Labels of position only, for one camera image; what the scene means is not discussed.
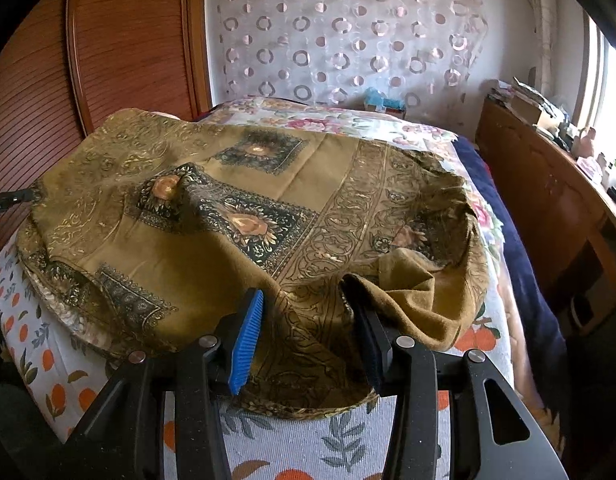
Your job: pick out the orange print white sheet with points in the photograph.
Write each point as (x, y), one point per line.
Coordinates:
(302, 274)

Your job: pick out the window with wooden frame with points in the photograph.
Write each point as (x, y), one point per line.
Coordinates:
(596, 102)

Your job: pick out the brown gold patterned garment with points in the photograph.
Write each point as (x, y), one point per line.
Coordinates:
(153, 229)

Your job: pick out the circle patterned sheer curtain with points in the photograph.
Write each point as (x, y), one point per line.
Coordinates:
(417, 53)

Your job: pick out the blue bag on box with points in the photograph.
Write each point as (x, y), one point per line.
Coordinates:
(378, 102)

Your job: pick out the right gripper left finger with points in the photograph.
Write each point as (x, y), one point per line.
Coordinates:
(122, 433)

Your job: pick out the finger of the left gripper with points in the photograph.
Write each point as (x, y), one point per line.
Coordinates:
(14, 198)

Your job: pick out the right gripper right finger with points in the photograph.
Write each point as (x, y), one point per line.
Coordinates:
(491, 432)

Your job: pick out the navy blue blanket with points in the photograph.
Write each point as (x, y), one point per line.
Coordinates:
(545, 342)

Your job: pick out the wooden low cabinet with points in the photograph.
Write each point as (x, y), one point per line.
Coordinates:
(566, 223)

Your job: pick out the stack of papers and boxes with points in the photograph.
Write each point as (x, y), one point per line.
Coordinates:
(528, 104)

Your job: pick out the pink figurine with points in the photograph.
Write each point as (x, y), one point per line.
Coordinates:
(583, 146)

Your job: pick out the floral bed blanket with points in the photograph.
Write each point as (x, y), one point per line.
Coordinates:
(501, 334)

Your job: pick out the wooden wardrobe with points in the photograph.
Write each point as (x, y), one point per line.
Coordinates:
(71, 63)

